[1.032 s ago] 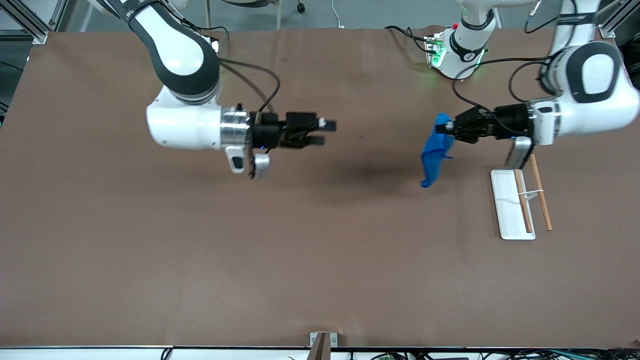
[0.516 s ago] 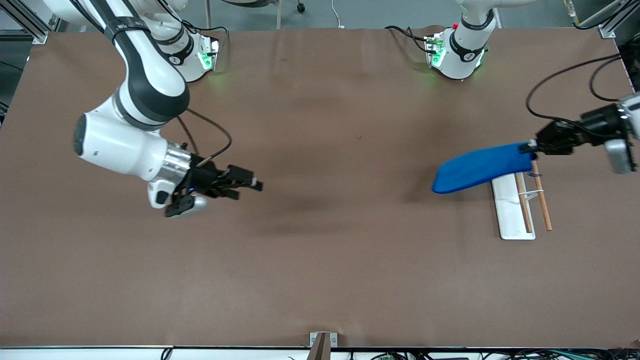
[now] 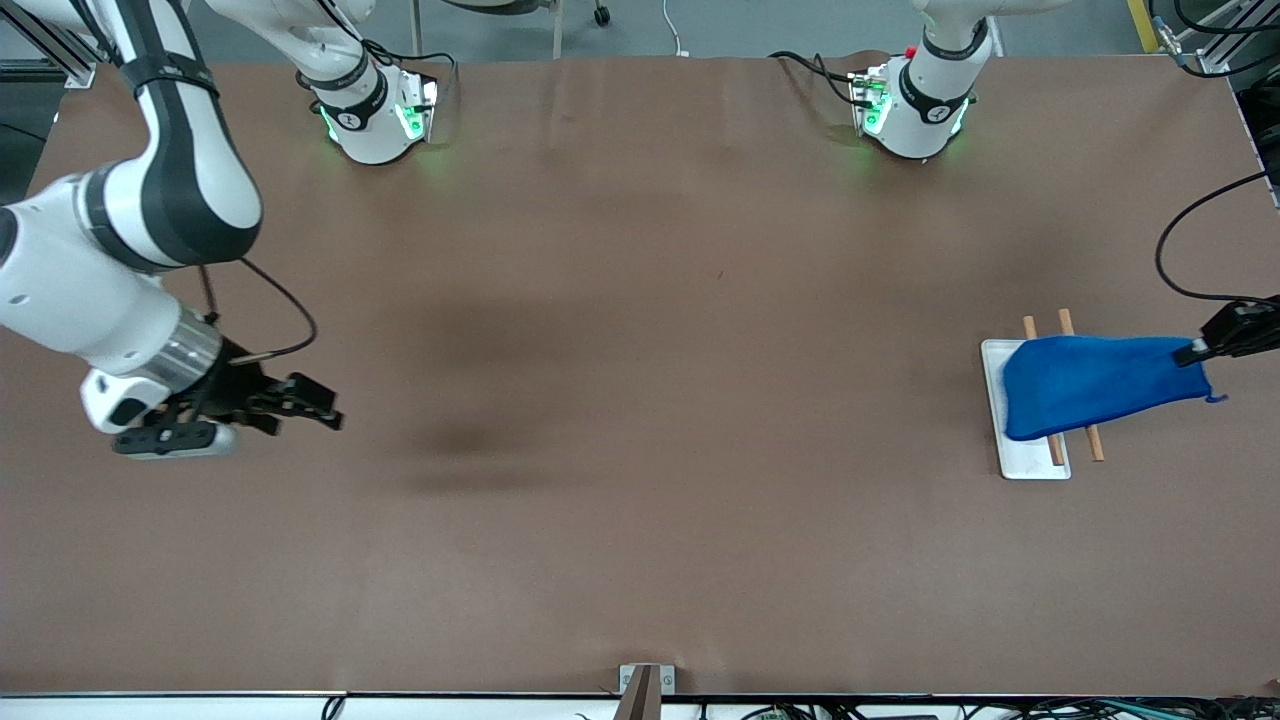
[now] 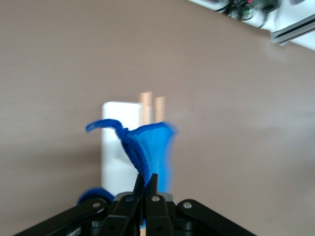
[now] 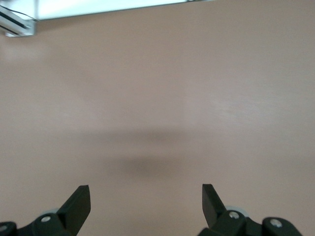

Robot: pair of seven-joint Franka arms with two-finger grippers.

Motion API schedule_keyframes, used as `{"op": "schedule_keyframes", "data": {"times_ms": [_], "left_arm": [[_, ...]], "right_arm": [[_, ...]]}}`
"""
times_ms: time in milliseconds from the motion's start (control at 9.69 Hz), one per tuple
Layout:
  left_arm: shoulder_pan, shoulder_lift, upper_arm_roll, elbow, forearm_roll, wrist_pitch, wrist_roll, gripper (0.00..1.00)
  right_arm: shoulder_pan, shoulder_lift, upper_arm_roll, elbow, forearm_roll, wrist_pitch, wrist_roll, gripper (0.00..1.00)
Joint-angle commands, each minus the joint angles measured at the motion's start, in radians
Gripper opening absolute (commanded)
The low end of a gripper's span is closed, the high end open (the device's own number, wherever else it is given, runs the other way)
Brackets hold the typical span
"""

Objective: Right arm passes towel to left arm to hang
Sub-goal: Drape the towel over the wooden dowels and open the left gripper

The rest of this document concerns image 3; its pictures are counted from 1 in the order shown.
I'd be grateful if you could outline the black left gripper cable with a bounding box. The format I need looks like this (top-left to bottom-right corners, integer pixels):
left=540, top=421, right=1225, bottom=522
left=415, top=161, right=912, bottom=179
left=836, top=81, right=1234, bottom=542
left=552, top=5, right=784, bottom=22
left=1155, top=170, right=1280, bottom=306

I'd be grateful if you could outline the black left arm base cable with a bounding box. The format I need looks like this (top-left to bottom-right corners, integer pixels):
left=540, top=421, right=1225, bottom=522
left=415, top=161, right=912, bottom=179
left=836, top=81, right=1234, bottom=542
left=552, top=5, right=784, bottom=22
left=768, top=50, right=863, bottom=107

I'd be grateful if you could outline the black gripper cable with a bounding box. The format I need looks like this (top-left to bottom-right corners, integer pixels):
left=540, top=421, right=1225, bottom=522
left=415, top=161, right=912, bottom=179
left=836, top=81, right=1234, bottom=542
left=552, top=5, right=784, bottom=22
left=198, top=257, right=320, bottom=367
left=1155, top=170, right=1280, bottom=306

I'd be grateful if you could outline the aluminium frame profile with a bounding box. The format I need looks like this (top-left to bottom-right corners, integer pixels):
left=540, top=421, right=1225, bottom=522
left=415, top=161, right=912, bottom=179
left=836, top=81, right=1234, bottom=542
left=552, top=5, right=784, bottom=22
left=1150, top=0, right=1280, bottom=79
left=0, top=0, right=136, bottom=89

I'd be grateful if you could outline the black cable bundle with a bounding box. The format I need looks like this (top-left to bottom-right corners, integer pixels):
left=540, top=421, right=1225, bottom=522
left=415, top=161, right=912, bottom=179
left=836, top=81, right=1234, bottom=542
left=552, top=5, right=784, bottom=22
left=700, top=697, right=1280, bottom=720

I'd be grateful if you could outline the black arm base cable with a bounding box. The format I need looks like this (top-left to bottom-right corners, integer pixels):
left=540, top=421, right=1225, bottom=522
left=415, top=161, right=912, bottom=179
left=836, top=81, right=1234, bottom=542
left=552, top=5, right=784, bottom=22
left=358, top=38, right=458, bottom=101
left=768, top=50, right=863, bottom=107

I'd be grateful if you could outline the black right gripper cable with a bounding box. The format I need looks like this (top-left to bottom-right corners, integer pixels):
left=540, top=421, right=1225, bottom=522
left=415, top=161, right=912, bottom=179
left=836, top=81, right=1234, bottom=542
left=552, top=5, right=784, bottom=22
left=198, top=257, right=320, bottom=367

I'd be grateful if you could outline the black right arm base cable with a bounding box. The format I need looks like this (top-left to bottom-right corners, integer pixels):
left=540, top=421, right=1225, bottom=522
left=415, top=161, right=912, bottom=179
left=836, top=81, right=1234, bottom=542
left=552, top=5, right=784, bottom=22
left=358, top=38, right=458, bottom=101

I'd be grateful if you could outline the blue microfibre towel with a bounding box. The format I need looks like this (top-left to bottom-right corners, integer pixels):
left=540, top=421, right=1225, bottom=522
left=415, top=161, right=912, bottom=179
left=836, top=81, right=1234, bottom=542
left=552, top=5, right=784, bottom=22
left=1003, top=335, right=1228, bottom=443

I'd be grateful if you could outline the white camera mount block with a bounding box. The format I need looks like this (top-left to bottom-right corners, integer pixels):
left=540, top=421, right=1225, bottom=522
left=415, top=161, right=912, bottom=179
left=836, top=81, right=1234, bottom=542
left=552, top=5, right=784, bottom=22
left=80, top=368, right=169, bottom=435

